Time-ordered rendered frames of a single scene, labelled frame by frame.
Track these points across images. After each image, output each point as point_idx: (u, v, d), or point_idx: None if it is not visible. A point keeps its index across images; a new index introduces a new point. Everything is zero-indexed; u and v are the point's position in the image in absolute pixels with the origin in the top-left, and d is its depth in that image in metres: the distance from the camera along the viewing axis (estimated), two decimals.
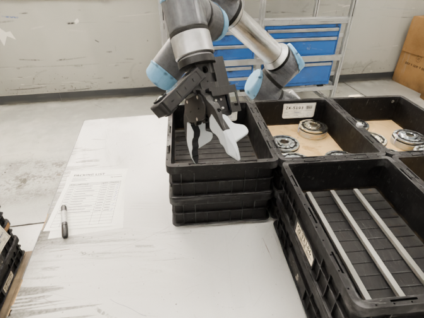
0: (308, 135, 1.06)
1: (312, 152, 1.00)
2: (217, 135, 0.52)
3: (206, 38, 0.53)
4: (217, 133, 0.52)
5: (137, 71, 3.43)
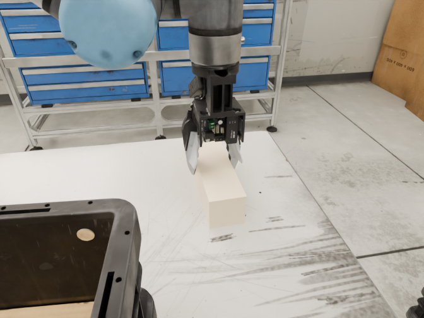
0: None
1: None
2: None
3: (190, 47, 0.41)
4: None
5: (14, 71, 2.49)
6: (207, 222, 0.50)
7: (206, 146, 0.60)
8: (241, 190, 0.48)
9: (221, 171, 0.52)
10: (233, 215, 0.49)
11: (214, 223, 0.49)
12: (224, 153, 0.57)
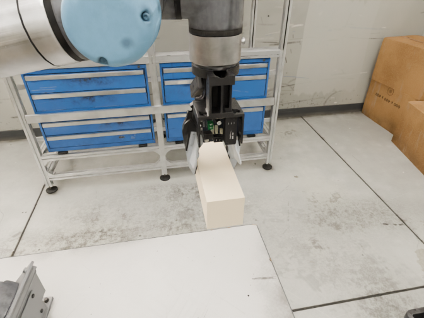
0: None
1: None
2: None
3: (190, 47, 0.41)
4: None
5: (28, 109, 2.68)
6: (206, 222, 0.50)
7: (207, 146, 0.60)
8: (239, 190, 0.48)
9: (220, 172, 0.52)
10: (231, 216, 0.49)
11: (212, 223, 0.49)
12: (225, 153, 0.57)
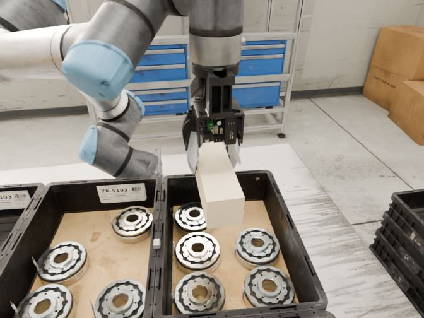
0: (119, 237, 0.73)
1: (106, 272, 0.67)
2: None
3: (190, 48, 0.41)
4: None
5: (74, 88, 3.10)
6: (206, 222, 0.50)
7: (207, 146, 0.60)
8: (239, 190, 0.48)
9: (220, 172, 0.52)
10: (231, 216, 0.49)
11: (212, 223, 0.49)
12: (225, 153, 0.57)
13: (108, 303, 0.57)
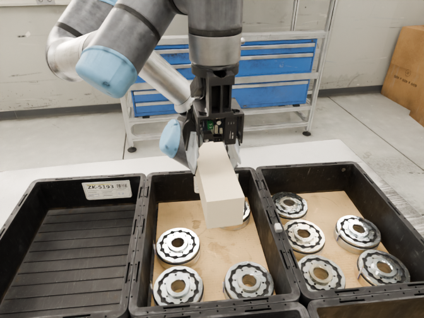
0: None
1: (219, 256, 0.71)
2: None
3: (190, 47, 0.41)
4: None
5: None
6: (206, 222, 0.50)
7: (207, 146, 0.60)
8: (239, 190, 0.48)
9: (220, 172, 0.52)
10: (231, 216, 0.49)
11: (212, 223, 0.49)
12: (225, 153, 0.57)
13: (238, 283, 0.61)
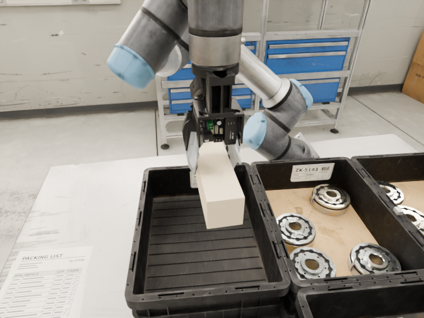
0: (326, 210, 0.81)
1: (332, 239, 0.75)
2: None
3: (190, 48, 0.41)
4: None
5: (127, 85, 3.18)
6: (206, 222, 0.50)
7: (207, 146, 0.60)
8: (239, 190, 0.48)
9: (220, 172, 0.52)
10: (231, 216, 0.49)
11: (212, 223, 0.49)
12: (225, 153, 0.57)
13: (368, 262, 0.65)
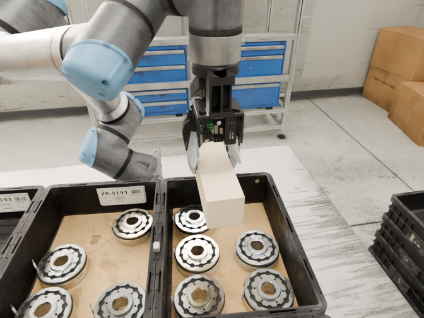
0: (119, 240, 0.74)
1: (106, 275, 0.67)
2: None
3: (190, 47, 0.41)
4: None
5: (74, 89, 3.10)
6: (206, 222, 0.50)
7: (207, 146, 0.60)
8: (239, 190, 0.48)
9: (220, 172, 0.52)
10: (231, 216, 0.49)
11: (212, 223, 0.49)
12: (225, 153, 0.57)
13: (108, 306, 0.57)
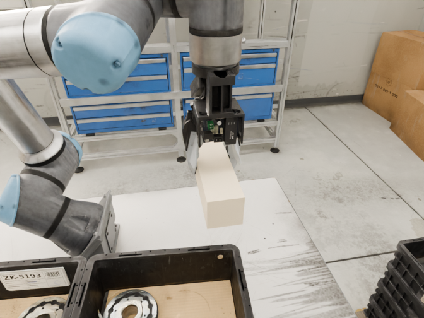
0: None
1: None
2: None
3: (190, 47, 0.41)
4: None
5: (52, 98, 2.89)
6: (206, 222, 0.50)
7: (207, 146, 0.60)
8: (239, 190, 0.48)
9: (220, 172, 0.52)
10: (231, 216, 0.49)
11: (212, 223, 0.49)
12: (225, 153, 0.57)
13: None
